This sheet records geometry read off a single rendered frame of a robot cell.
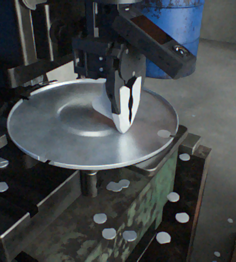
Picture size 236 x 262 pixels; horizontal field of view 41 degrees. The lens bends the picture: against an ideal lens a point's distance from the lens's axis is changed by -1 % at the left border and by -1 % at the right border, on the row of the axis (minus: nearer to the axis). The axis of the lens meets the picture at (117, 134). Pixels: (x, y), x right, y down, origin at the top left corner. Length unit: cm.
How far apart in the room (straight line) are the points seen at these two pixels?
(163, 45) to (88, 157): 19
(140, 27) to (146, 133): 18
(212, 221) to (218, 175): 33
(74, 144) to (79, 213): 14
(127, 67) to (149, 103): 18
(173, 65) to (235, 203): 124
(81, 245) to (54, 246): 4
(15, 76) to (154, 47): 21
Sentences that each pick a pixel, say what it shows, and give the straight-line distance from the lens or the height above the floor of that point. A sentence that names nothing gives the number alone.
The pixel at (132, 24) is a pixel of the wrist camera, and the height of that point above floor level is 96.
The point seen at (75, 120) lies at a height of 79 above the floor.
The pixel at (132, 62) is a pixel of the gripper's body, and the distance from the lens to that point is 45.
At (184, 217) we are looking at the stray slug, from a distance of 57.
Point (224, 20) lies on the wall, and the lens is 389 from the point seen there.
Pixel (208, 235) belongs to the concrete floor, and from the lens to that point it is 143.
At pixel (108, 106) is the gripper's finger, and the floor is 84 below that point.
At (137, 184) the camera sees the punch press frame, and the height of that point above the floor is 64.
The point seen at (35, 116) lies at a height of 79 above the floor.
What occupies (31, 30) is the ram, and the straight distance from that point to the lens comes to 50.
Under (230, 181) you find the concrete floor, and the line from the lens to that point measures 171.
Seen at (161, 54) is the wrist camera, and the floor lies 93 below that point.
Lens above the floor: 106
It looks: 33 degrees down
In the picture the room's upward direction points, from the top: straight up
